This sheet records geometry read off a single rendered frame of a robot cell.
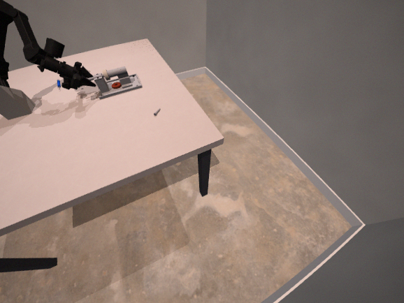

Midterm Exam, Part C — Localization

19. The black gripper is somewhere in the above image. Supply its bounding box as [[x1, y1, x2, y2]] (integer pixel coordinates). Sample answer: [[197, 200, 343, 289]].
[[57, 61, 96, 89]]

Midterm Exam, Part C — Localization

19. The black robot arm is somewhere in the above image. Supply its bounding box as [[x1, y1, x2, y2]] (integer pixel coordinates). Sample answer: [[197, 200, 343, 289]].
[[0, 0, 64, 87]]

